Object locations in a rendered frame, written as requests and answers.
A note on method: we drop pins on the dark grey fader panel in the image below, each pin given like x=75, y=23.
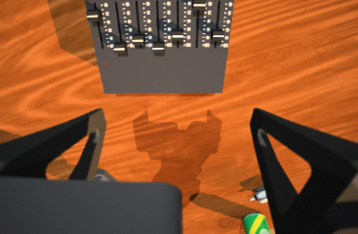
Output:
x=193, y=63

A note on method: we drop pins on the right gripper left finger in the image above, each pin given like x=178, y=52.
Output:
x=30, y=155

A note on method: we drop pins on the green drink can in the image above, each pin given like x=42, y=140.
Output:
x=255, y=223

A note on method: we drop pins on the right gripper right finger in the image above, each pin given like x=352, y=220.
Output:
x=332, y=186

